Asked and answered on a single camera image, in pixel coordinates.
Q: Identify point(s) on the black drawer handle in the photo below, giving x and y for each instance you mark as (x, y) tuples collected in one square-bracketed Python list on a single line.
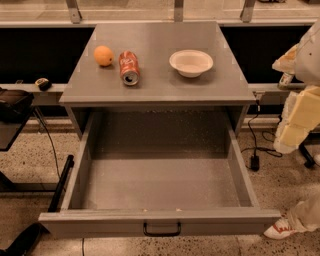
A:
[(162, 230)]

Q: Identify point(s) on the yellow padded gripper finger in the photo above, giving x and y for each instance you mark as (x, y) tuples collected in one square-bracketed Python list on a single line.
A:
[(300, 115), (286, 63)]

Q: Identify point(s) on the red white sneaker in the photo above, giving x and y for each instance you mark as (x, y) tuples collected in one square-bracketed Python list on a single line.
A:
[(281, 229)]

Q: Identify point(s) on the black chair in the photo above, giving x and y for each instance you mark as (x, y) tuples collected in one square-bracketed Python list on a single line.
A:
[(15, 110)]

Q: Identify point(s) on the open grey top drawer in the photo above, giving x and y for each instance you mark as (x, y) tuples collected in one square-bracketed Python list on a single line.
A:
[(159, 168)]

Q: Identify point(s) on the clear plastic bottle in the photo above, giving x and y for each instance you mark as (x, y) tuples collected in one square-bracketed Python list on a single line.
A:
[(285, 81)]

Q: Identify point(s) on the white bowl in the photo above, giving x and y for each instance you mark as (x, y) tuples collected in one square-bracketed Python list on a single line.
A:
[(191, 63)]

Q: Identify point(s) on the grey cabinet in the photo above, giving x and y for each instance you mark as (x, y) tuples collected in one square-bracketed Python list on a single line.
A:
[(153, 43)]

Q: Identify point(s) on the black table leg bar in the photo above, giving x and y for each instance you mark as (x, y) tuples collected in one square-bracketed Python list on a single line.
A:
[(60, 185)]

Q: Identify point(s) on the beige trouser leg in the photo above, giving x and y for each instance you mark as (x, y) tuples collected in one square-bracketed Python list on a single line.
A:
[(305, 215)]

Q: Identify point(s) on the black power adapter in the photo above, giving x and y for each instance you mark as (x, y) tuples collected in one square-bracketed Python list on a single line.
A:
[(254, 163)]

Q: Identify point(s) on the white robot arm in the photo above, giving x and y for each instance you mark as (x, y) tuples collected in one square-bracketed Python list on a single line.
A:
[(307, 62)]

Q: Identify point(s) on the orange fruit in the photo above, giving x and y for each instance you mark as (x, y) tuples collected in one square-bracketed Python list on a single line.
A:
[(103, 55)]

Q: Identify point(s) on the small black yellow device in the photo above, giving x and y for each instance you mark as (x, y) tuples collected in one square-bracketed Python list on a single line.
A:
[(43, 84)]

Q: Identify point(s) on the red coke can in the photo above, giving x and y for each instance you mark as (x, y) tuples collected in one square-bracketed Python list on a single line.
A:
[(129, 68)]

